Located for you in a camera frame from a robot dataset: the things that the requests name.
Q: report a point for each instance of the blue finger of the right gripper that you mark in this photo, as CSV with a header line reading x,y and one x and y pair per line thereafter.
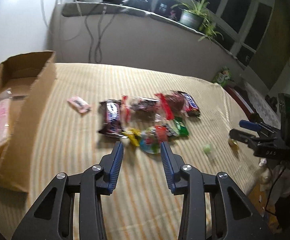
x,y
250,125
243,137

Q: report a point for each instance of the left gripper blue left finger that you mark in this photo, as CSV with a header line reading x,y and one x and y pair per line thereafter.
x,y
51,215

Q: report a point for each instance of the colourful round egg candy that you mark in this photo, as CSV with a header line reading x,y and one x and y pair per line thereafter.
x,y
151,139

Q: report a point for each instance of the red dark snack bag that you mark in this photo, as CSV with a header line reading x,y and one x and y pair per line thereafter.
x,y
171,103
138,108

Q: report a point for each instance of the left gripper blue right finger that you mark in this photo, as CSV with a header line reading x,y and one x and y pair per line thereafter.
x,y
214,207

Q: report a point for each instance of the yellow jelly cup snack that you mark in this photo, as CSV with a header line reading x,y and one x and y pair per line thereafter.
x,y
233,145

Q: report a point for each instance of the yellow candy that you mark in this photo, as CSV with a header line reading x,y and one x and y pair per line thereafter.
x,y
134,135

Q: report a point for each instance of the white lace cloth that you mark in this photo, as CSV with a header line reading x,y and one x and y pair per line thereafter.
x,y
262,107

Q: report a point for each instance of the black white patterned candy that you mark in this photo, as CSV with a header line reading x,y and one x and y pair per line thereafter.
x,y
170,132

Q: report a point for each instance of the large Snickers bar pack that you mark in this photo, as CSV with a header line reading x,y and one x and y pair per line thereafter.
x,y
112,125

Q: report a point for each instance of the small pink candy packet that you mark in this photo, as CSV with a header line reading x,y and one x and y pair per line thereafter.
x,y
80,105

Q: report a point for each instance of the green candy packet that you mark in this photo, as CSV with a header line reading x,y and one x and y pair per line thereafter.
x,y
180,126

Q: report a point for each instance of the small Snickers bar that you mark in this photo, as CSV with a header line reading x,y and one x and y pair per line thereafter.
x,y
190,107

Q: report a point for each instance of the green snack bag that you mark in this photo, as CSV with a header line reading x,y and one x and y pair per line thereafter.
x,y
223,77

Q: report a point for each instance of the potted spider plant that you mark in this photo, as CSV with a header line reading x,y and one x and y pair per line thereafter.
x,y
196,15

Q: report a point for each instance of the brown cardboard box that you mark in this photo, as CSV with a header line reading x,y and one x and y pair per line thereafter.
x,y
30,77

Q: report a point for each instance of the light green small candy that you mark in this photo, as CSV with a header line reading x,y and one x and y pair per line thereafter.
x,y
208,149

